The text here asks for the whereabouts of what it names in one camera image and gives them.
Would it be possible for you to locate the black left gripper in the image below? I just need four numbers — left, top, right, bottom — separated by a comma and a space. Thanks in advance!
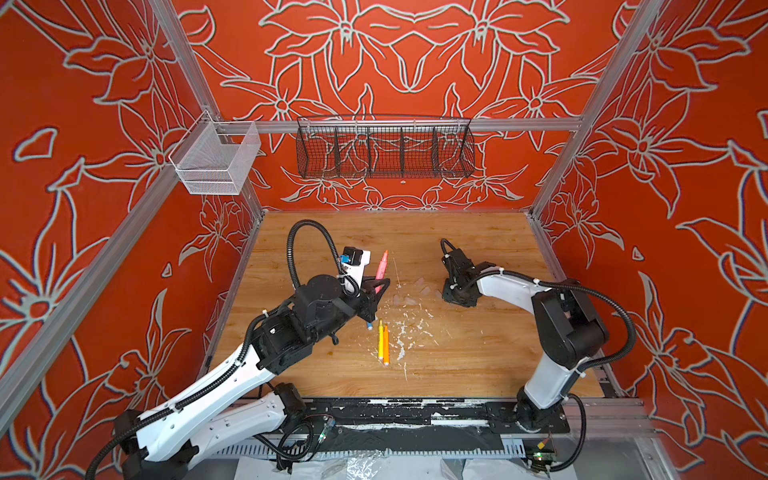
310, 271, 388, 342

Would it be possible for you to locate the pink marker pen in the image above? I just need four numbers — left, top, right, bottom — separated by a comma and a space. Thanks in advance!
375, 250, 389, 280

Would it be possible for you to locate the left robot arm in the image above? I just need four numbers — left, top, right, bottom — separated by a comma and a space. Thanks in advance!
84, 219, 390, 479

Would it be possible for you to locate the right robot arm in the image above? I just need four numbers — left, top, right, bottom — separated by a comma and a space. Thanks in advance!
440, 239, 637, 433

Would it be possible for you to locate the yellow marker pen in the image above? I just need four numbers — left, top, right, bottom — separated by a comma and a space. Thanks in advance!
377, 320, 385, 362

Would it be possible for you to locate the orange marker pen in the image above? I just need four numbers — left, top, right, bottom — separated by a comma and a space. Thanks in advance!
382, 324, 390, 366

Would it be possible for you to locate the white mesh basket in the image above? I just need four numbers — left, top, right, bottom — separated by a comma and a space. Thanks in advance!
169, 110, 262, 195

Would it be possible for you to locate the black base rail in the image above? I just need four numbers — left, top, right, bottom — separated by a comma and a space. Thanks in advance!
288, 397, 576, 460

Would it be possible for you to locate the black wire basket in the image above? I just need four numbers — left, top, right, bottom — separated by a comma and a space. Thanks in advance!
296, 115, 477, 180

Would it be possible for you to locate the aluminium frame rail back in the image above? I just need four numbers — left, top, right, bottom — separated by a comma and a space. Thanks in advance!
214, 117, 582, 135

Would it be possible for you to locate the aluminium frame rail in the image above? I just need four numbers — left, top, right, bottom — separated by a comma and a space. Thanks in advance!
1, 1, 238, 434
528, 0, 664, 221
214, 117, 582, 135

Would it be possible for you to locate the aluminium frame rail right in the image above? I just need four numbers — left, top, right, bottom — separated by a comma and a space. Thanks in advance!
528, 0, 664, 221

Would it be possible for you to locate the aluminium frame rail left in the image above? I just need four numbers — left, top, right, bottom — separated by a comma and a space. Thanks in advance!
1, 1, 238, 434

